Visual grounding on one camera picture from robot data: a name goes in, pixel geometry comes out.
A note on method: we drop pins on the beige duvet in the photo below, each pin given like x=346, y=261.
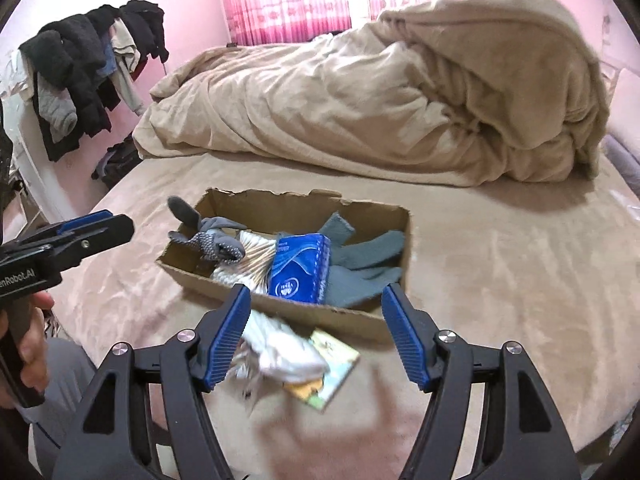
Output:
x=390, y=95

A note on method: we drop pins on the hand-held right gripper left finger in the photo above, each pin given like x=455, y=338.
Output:
x=227, y=336

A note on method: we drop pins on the person's left hand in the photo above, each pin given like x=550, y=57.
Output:
x=31, y=355

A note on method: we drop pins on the blue tissue packet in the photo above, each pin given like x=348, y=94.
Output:
x=299, y=270

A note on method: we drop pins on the person's grey trouser leg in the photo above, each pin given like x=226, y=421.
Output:
x=60, y=400

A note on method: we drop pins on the pile of dark clothes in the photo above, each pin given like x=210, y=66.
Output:
x=90, y=70

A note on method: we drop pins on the torn cardboard box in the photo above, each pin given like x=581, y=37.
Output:
x=295, y=255

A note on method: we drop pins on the pack of cotton swabs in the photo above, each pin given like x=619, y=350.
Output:
x=246, y=262

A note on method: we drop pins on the white plastic bag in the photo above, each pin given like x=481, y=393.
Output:
x=280, y=352

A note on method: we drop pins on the small picture card packet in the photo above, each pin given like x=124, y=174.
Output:
x=327, y=367

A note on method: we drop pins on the dotted grey glove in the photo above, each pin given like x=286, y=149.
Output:
x=212, y=240

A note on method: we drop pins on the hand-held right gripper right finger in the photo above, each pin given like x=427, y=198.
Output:
x=404, y=336

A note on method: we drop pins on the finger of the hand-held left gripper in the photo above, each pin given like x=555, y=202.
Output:
x=90, y=230

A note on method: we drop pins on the dark bag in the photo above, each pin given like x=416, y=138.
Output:
x=116, y=162

